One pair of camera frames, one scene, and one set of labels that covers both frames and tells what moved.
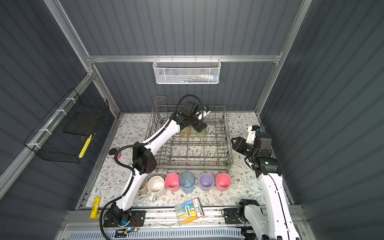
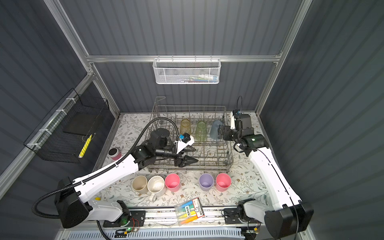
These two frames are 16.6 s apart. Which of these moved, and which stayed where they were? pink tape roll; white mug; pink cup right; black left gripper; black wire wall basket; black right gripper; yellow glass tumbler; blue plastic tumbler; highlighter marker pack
Moved: black right gripper; black left gripper; blue plastic tumbler
Stayed: highlighter marker pack; yellow glass tumbler; pink cup right; black wire wall basket; white mug; pink tape roll
